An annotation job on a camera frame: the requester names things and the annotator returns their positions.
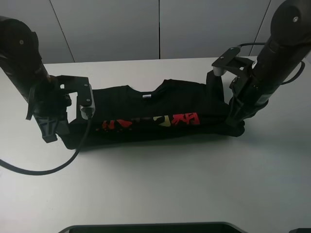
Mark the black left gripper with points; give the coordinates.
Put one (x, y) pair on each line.
(49, 111)

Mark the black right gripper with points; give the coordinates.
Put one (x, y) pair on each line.
(249, 96)

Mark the black printed t-shirt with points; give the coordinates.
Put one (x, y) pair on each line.
(176, 108)

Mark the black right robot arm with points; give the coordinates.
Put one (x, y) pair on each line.
(289, 43)

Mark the black robot base front edge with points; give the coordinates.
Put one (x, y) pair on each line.
(199, 227)

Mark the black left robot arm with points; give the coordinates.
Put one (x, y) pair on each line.
(22, 63)

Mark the dark object bottom right corner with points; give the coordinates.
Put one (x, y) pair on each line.
(301, 230)

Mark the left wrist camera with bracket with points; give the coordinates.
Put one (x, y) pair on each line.
(65, 85)

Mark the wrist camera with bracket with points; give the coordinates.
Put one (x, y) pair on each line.
(65, 85)
(231, 62)

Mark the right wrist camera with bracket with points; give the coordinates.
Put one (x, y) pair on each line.
(231, 62)

